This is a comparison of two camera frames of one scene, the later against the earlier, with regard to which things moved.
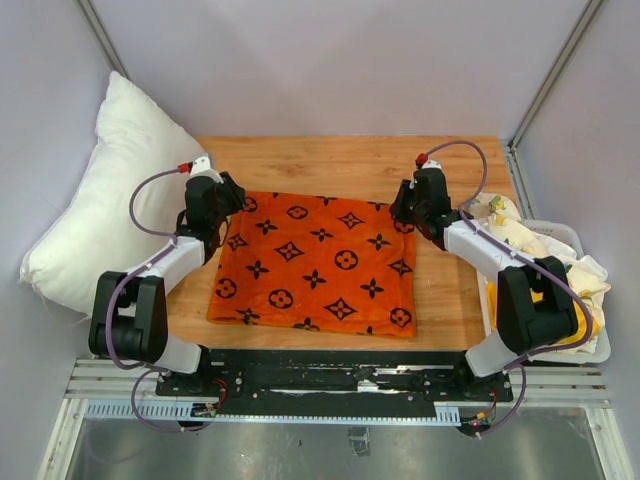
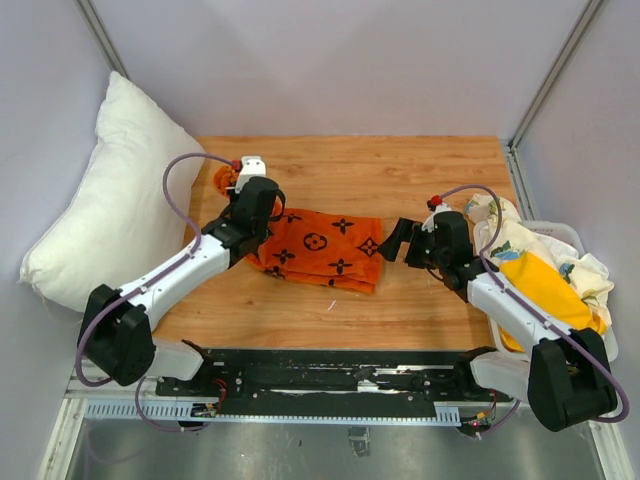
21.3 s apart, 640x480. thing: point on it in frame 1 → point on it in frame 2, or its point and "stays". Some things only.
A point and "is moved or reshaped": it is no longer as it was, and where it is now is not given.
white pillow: (127, 204) stays
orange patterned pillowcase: (317, 262) is moved or reshaped
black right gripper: (397, 208) → (405, 231)
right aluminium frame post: (586, 20) stays
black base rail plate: (336, 381) stays
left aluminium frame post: (92, 20) stays
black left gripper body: (217, 219) → (234, 200)
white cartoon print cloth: (499, 218) stays
